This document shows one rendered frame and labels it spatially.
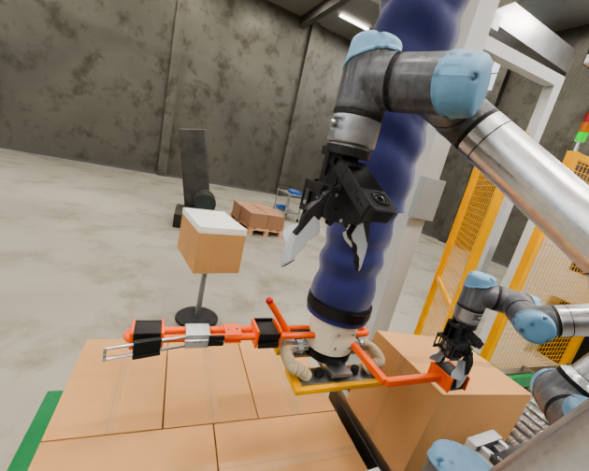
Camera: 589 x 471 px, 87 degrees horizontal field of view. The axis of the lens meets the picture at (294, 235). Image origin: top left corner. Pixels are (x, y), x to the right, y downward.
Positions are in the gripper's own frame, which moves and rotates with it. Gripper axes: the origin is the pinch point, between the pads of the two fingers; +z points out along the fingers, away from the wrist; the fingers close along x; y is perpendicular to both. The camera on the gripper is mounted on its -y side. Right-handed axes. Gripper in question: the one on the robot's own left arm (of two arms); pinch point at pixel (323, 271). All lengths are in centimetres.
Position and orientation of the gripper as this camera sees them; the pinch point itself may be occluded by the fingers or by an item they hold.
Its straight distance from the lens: 51.4
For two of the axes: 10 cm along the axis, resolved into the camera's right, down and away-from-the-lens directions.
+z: -2.2, 9.5, 2.4
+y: -4.1, -3.1, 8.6
